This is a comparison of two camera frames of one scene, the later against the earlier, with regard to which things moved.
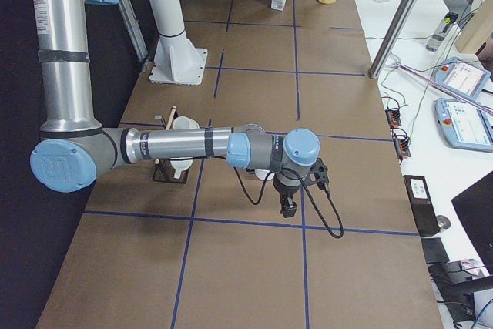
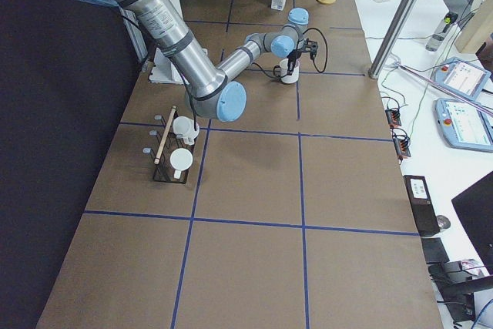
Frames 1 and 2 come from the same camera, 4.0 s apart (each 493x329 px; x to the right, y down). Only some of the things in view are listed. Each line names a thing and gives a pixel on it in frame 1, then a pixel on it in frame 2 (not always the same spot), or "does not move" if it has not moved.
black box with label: [421, 205] does not move
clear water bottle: [440, 33] does not move
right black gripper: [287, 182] -> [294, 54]
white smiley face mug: [263, 173] -> [281, 72]
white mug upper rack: [184, 122] does not move
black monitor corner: [474, 209] does not move
